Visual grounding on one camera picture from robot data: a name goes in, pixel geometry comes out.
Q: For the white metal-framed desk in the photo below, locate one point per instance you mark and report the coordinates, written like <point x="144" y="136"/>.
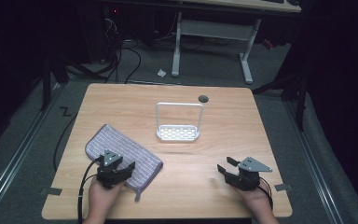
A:
<point x="213" y="31"/>

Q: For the metal floor rail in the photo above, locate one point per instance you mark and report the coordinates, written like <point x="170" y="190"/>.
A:
<point x="18" y="158"/>
<point x="317" y="168"/>

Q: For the person's right hand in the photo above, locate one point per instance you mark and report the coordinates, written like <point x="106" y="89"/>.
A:
<point x="256" y="199"/>

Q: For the grey tape piece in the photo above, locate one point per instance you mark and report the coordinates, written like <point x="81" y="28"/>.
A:
<point x="52" y="191"/>
<point x="283" y="187"/>

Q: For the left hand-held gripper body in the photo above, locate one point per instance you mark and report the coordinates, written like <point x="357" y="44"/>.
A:
<point x="108" y="174"/>

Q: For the black zigzag floor tape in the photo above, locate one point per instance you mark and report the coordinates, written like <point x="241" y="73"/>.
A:
<point x="65" y="111"/>

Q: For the crumpled white paper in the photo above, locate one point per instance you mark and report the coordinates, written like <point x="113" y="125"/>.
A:
<point x="161" y="73"/>

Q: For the small red object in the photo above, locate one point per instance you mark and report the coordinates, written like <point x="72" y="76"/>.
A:
<point x="268" y="44"/>

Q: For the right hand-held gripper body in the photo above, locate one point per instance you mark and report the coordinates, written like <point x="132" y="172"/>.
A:
<point x="247" y="177"/>

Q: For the person's left hand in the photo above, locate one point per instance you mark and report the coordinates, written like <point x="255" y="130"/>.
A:
<point x="101" y="199"/>

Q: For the black computer mouse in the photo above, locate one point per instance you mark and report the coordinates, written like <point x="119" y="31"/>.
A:
<point x="293" y="2"/>

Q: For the black metal stand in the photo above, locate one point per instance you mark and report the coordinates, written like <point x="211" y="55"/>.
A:
<point x="46" y="84"/>
<point x="301" y="102"/>

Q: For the purple striped cloth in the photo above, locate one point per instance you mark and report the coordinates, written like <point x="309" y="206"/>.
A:
<point x="130" y="152"/>

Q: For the black round table grommet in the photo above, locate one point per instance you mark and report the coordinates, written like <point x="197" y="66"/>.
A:
<point x="203" y="99"/>

